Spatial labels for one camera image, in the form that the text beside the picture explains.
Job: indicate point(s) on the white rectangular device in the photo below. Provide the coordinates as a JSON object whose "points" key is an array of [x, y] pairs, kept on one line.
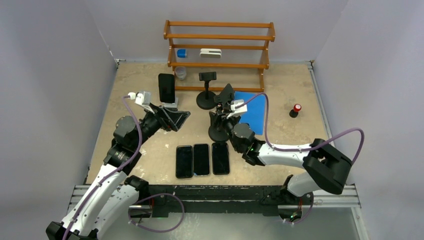
{"points": [[210, 53]]}

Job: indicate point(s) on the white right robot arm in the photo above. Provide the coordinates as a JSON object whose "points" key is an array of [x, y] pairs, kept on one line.
{"points": [[325, 167]]}

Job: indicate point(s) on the black smartphone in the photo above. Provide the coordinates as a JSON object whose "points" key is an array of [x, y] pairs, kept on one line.
{"points": [[184, 162]]}

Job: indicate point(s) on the black round-base phone stand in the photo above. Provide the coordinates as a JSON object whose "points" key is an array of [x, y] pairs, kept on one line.
{"points": [[205, 99]]}

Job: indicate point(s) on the blue rectangular mat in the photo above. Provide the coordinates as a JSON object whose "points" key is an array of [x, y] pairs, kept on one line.
{"points": [[255, 115]]}

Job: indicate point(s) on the red capped black bottle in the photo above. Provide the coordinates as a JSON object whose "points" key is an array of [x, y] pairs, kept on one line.
{"points": [[294, 112]]}

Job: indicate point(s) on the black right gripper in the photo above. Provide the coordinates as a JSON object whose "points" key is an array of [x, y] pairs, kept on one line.
{"points": [[225, 120]]}

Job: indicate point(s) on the clear plastic cup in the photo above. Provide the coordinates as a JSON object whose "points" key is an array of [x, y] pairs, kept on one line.
{"points": [[180, 72]]}

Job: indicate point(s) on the black phone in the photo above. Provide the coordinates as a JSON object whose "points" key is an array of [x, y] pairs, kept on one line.
{"points": [[166, 84], [201, 159], [220, 158]]}

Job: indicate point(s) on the orange wooden shelf rack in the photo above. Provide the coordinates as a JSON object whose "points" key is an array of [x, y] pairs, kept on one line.
{"points": [[211, 44]]}

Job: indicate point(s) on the white folding phone stand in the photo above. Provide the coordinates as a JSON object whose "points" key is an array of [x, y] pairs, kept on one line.
{"points": [[171, 106]]}

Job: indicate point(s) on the black phone on white stand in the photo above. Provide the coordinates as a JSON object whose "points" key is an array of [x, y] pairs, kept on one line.
{"points": [[166, 84]]}

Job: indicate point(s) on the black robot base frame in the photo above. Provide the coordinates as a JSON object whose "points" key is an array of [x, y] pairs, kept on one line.
{"points": [[267, 200]]}

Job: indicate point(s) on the blue small box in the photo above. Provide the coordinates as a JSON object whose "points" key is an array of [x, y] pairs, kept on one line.
{"points": [[181, 53]]}

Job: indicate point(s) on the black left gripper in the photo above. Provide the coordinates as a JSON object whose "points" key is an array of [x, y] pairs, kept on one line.
{"points": [[167, 118]]}

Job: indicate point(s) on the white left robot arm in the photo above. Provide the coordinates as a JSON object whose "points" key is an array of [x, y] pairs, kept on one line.
{"points": [[106, 172]]}

